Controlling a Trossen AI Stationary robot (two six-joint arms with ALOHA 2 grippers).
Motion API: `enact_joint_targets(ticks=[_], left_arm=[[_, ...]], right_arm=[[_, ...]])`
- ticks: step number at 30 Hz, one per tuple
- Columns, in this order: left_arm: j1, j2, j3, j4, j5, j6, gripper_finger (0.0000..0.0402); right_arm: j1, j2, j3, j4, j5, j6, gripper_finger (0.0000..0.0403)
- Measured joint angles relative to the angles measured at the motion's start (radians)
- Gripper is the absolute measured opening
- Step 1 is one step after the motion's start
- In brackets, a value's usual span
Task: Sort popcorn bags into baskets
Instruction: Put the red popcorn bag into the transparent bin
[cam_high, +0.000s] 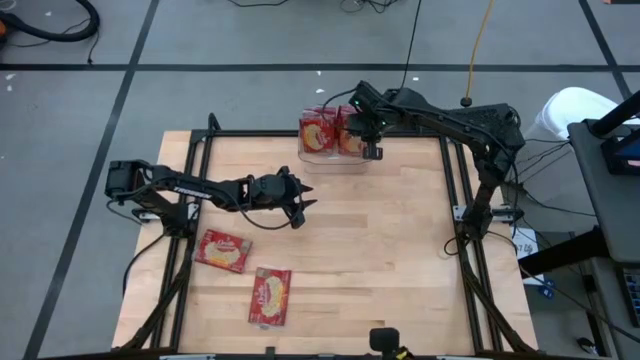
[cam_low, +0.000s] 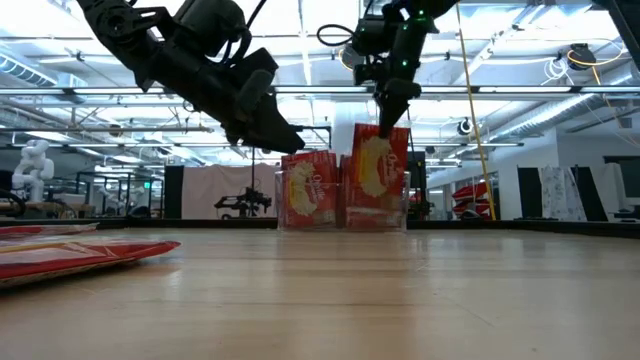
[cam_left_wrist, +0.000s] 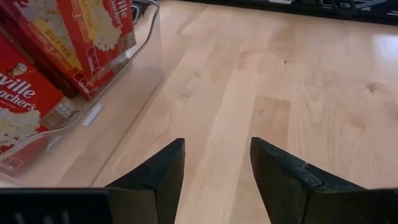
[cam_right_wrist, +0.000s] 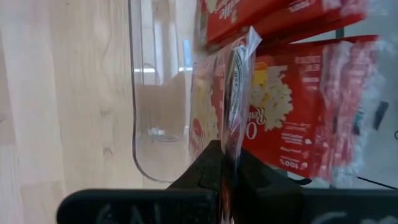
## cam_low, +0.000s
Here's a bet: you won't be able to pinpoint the yellow hanging cable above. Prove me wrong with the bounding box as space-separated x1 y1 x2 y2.
455 0 497 221

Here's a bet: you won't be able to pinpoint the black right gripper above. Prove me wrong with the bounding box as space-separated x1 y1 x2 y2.
377 14 441 139

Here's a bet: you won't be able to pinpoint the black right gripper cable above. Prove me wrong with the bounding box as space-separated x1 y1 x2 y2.
316 22 359 49

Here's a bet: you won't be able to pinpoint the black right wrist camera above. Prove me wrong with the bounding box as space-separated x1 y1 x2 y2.
349 17 396 86

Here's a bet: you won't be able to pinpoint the long ceiling light rail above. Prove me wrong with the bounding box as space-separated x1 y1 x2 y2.
0 84 640 99

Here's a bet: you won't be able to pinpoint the red stacked objects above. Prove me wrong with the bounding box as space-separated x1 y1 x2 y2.
451 180 490 220

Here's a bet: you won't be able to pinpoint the wooden workbench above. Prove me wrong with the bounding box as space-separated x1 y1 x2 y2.
0 199 97 220

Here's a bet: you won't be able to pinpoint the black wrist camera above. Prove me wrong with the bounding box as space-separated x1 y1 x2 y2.
174 0 251 57
349 17 396 86

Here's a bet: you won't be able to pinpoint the white patterned curtain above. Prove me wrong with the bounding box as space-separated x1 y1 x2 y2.
538 164 589 222

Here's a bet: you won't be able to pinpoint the black cabinet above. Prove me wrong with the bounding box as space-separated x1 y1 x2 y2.
405 150 428 220

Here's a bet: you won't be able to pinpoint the clear plastic bin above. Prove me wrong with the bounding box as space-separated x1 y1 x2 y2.
274 169 412 233

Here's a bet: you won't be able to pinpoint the black curtain panel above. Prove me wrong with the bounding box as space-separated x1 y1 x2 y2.
517 166 544 221

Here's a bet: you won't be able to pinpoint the silver ventilation duct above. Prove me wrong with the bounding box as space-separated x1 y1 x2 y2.
0 52 89 104
487 64 640 144

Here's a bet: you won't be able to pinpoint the black tall panel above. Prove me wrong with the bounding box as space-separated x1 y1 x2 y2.
163 164 185 220

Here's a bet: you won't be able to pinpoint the black metal cage frame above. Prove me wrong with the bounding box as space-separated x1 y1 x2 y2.
74 171 165 220

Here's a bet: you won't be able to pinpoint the beige cloth partition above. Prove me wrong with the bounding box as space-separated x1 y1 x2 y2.
181 163 279 220

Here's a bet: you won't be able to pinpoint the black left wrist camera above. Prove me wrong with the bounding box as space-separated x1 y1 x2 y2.
174 0 251 57

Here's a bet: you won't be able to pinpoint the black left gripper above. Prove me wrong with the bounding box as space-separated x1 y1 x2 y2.
149 47 306 154

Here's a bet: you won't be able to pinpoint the white square column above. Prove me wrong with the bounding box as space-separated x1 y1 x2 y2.
331 101 374 157

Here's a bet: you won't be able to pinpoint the plain white curtain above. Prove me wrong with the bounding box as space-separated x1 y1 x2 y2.
591 162 629 214

